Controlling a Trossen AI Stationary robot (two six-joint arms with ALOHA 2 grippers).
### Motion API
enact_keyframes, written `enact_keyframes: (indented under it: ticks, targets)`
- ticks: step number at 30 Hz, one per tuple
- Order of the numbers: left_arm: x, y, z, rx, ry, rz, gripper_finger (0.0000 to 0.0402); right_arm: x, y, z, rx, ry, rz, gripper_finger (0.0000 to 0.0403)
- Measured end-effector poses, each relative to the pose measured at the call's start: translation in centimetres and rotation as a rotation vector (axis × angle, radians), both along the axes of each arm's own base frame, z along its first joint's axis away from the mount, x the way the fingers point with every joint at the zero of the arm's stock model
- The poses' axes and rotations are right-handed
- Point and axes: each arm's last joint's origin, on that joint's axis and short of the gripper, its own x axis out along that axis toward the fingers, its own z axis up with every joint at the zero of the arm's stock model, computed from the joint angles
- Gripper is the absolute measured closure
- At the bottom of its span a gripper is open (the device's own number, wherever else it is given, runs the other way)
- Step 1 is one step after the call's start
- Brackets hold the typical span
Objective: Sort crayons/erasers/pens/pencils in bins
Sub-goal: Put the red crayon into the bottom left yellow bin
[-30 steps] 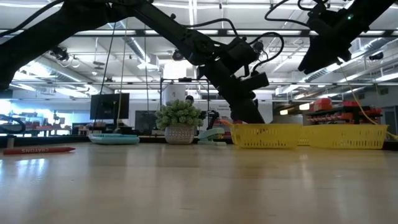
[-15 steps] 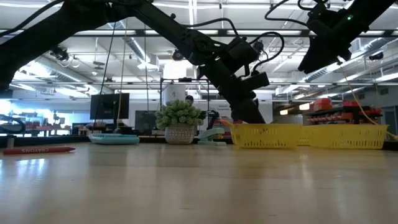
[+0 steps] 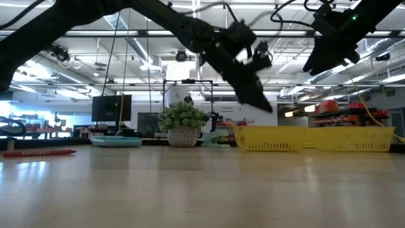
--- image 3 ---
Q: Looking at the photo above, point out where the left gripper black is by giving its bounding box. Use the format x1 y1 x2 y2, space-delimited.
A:
199 39 274 114

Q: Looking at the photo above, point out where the black rig top beam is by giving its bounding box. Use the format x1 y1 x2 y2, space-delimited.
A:
63 29 405 37

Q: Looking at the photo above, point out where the mint green stapler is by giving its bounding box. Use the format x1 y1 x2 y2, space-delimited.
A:
201 129 232 149

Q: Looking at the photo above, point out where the shelf with red boxes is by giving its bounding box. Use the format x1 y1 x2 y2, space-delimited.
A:
311 99 390 127

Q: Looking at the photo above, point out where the black monitor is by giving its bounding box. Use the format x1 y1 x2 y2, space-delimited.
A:
91 94 132 123

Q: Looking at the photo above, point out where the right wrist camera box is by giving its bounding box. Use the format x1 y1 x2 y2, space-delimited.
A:
311 3 338 31

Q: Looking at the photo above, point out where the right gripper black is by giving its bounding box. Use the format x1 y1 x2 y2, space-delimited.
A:
302 28 362 77

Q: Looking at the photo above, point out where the green plant in white pot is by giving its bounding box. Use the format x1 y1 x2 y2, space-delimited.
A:
157 100 211 148

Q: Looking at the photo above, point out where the red crayon box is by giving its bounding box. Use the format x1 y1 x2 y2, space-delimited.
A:
3 149 78 159

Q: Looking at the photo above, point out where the yellow plastic slotted bin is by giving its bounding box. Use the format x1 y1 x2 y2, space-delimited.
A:
233 125 309 152
308 126 397 153

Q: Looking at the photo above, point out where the black round ceiling camera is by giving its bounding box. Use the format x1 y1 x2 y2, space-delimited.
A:
175 49 189 63

